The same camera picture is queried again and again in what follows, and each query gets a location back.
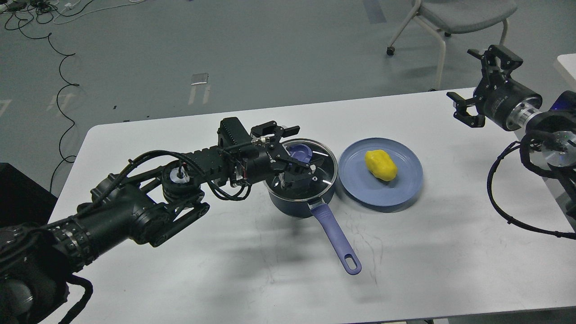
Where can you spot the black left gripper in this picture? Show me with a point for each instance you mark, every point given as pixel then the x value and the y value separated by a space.
pixel 256 164

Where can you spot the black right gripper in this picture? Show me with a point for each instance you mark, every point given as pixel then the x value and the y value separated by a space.
pixel 507 103

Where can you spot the glass lid with purple knob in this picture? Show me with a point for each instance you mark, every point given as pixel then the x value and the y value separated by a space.
pixel 315 183

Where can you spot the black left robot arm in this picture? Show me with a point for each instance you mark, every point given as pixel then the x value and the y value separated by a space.
pixel 157 195

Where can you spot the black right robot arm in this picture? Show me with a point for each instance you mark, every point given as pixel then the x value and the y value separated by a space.
pixel 547 147

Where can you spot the yellow potato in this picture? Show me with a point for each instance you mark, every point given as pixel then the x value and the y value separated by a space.
pixel 380 165

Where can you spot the grey office chair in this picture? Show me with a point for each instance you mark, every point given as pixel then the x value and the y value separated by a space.
pixel 443 18

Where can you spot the blue round plate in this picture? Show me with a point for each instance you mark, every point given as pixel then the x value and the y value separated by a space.
pixel 364 187

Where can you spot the white table at right edge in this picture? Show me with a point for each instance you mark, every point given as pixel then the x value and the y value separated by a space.
pixel 565 65

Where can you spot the silver floor socket plate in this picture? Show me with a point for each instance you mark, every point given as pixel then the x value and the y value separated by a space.
pixel 199 79

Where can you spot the dark blue saucepan purple handle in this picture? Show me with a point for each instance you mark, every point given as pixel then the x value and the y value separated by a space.
pixel 322 212

